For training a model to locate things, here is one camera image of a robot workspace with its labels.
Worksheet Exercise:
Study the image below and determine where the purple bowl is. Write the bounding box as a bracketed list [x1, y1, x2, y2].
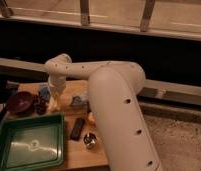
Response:
[6, 91, 34, 115]

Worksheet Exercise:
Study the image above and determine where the wooden table board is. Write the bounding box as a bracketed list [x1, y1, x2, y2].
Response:
[7, 78, 110, 171]

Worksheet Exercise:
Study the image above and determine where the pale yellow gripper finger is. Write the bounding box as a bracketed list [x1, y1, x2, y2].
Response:
[47, 94, 61, 112]

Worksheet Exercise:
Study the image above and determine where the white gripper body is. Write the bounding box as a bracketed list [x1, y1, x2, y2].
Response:
[48, 76, 66, 96]

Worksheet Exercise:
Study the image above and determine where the dark grape bunch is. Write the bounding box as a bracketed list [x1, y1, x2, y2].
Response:
[34, 95, 46, 115]

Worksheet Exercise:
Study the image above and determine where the green plastic tray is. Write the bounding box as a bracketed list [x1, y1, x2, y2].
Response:
[0, 114, 64, 171]

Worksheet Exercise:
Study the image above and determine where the red yellow apple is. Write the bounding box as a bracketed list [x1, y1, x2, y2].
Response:
[87, 112, 95, 126]

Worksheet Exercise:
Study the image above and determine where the blue plastic cup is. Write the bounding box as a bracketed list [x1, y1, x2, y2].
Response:
[39, 87, 50, 101]

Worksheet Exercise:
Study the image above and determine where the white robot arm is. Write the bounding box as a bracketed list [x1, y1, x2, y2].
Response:
[44, 55, 163, 171]

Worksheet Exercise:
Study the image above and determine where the shiny metal cup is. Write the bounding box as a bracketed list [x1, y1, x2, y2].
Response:
[83, 132, 97, 149]

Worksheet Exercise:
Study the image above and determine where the black rectangular block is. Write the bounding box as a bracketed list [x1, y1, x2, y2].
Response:
[70, 118, 85, 140]

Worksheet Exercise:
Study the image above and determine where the grey crumpled cloth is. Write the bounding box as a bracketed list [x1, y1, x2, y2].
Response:
[71, 95, 88, 106]

